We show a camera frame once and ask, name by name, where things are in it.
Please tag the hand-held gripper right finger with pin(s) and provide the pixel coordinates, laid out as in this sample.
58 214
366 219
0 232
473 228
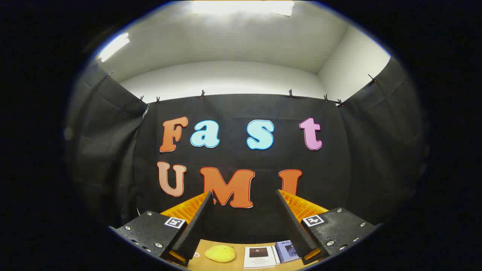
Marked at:
293 229

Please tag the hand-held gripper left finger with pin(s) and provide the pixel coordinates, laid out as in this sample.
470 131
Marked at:
196 229

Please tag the blue cover book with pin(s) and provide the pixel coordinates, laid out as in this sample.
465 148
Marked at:
286 251

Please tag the yellow round plush cushion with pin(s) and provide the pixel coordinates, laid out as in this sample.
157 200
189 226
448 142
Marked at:
220 254

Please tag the white portrait cover book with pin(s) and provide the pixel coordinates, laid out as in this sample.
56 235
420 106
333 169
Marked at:
260 259

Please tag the row of small black clips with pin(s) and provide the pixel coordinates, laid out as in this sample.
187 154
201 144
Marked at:
290 94

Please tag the ceiling light panel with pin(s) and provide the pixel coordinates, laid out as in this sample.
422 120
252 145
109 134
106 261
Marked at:
113 47
244 6

